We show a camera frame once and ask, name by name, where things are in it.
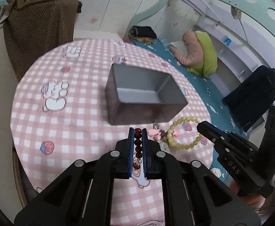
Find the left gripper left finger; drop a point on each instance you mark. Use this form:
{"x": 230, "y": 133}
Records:
{"x": 131, "y": 150}

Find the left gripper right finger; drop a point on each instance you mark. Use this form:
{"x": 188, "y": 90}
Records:
{"x": 144, "y": 151}

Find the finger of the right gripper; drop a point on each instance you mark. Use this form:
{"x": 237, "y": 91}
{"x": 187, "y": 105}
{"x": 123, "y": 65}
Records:
{"x": 210, "y": 132}

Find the right hand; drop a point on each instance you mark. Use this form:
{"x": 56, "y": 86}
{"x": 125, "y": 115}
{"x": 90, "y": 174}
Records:
{"x": 255, "y": 201}

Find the teal bed sheet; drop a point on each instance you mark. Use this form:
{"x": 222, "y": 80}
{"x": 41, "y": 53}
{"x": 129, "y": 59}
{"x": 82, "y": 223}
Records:
{"x": 204, "y": 98}

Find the grey metal tin box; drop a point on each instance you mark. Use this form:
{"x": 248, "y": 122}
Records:
{"x": 136, "y": 95}

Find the dark hanging garment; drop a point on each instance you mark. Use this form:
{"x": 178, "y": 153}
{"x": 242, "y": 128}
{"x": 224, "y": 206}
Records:
{"x": 252, "y": 98}

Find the pink checkered tablecloth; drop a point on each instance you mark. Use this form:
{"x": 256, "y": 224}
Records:
{"x": 59, "y": 110}

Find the pink and green rolled quilt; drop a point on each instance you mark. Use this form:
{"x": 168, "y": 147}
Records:
{"x": 201, "y": 58}

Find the white pillow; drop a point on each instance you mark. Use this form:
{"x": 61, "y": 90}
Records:
{"x": 180, "y": 45}

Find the folded dark clothes pile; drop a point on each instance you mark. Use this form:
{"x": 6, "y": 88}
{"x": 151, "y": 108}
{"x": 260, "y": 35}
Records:
{"x": 142, "y": 34}

